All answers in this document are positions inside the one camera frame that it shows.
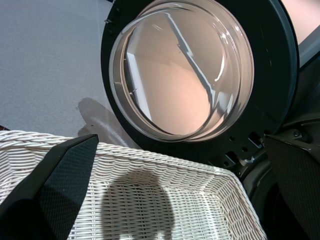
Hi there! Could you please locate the grey washing machine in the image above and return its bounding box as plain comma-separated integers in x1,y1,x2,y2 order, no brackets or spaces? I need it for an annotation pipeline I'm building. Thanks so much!
224,32,320,240

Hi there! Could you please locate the pale woven basket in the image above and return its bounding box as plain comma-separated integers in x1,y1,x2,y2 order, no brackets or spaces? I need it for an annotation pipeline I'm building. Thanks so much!
0,129,268,240

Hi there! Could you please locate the round glass washing machine door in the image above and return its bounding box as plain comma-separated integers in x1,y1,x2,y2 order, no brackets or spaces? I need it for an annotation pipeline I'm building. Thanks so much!
100,0,300,176

